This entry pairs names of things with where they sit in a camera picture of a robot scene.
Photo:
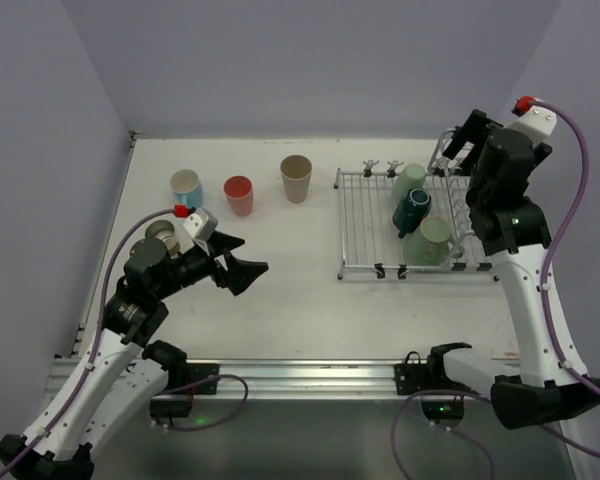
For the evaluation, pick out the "pale green mug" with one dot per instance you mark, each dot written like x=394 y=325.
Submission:
x=431 y=244

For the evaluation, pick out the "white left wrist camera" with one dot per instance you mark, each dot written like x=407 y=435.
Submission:
x=200 y=225

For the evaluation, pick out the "dark teal mug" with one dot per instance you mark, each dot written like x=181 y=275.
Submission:
x=411 y=210

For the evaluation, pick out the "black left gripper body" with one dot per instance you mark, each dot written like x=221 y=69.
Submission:
x=220 y=263

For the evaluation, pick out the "pink cup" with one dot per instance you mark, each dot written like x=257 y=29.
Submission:
x=238 y=191

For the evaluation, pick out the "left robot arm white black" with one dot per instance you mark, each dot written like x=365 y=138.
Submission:
x=124 y=367

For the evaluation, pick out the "aluminium rail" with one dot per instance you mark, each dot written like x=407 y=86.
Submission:
x=304 y=380

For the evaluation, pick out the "beige tall cup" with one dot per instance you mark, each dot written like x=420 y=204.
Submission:
x=296 y=171

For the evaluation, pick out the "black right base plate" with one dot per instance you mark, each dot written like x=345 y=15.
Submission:
x=416 y=373

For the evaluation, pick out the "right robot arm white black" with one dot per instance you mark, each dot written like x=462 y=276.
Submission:
x=552 y=382

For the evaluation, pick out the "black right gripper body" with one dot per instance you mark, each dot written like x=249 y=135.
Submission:
x=478 y=133

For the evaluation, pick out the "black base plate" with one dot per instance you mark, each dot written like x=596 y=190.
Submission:
x=196 y=372
x=416 y=373

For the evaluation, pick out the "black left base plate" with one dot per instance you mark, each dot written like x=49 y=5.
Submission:
x=196 y=372

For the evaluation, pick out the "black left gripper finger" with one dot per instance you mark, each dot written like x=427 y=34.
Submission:
x=220 y=243
x=238 y=275

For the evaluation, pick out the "cream brown mug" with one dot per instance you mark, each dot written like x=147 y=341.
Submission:
x=164 y=231

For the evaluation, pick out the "metal wire dish rack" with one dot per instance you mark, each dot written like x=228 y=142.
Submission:
x=369 y=240

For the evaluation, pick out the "light green cup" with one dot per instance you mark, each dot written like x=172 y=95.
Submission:
x=412 y=176

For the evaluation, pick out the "light blue mug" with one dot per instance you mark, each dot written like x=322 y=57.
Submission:
x=187 y=188

